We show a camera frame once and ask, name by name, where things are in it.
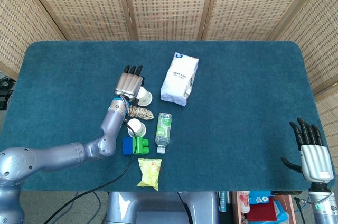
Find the white and red packet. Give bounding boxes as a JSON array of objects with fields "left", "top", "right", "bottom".
[{"left": 238, "top": 191, "right": 250, "bottom": 214}]

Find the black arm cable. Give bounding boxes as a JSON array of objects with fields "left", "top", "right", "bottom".
[{"left": 43, "top": 125, "right": 138, "bottom": 224}]

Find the blue and white carton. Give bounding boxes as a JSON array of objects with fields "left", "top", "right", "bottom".
[{"left": 249, "top": 191, "right": 273, "bottom": 205}]

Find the wooden shelf frame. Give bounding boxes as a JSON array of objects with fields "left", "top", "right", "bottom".
[{"left": 231, "top": 191, "right": 297, "bottom": 224}]

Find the grey robot torso base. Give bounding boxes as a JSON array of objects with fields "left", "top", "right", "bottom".
[{"left": 105, "top": 191, "right": 220, "bottom": 224}]

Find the yellow-green snack packet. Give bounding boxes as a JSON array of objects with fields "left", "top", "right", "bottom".
[{"left": 136, "top": 158, "right": 163, "bottom": 192}]

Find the black floor device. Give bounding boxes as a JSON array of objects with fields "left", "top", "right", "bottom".
[{"left": 0, "top": 75, "right": 14, "bottom": 110}]

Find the red box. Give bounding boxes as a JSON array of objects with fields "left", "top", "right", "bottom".
[{"left": 247, "top": 197, "right": 278, "bottom": 222}]

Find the white paper bag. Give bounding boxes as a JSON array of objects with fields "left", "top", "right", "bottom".
[{"left": 159, "top": 51, "right": 200, "bottom": 107}]

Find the light blue plastic bin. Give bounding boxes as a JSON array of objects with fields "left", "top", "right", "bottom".
[{"left": 273, "top": 200, "right": 290, "bottom": 224}]

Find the blue felt table mat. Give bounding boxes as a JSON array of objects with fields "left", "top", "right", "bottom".
[{"left": 0, "top": 40, "right": 336, "bottom": 193}]

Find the black torso cable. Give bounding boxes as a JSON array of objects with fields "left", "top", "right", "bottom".
[{"left": 177, "top": 192, "right": 191, "bottom": 224}]

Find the braided beige rope bundle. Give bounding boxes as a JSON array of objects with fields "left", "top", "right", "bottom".
[{"left": 124, "top": 105, "right": 155, "bottom": 120}]

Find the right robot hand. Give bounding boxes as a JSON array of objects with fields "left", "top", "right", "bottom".
[{"left": 281, "top": 117, "right": 335, "bottom": 183}]

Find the wooden woven folding screen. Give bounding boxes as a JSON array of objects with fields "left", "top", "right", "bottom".
[{"left": 0, "top": 0, "right": 338, "bottom": 180}]

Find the clear green-label water bottle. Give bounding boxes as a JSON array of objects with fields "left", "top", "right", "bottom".
[{"left": 154, "top": 112, "right": 173, "bottom": 154}]

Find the blue toy building block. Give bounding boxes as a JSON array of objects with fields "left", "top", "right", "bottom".
[{"left": 121, "top": 137, "right": 136, "bottom": 156}]

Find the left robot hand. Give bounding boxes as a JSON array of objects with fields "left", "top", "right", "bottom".
[{"left": 114, "top": 64, "right": 145, "bottom": 103}]

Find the green toy building block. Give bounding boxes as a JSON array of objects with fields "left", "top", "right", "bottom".
[{"left": 133, "top": 137, "right": 150, "bottom": 155}]

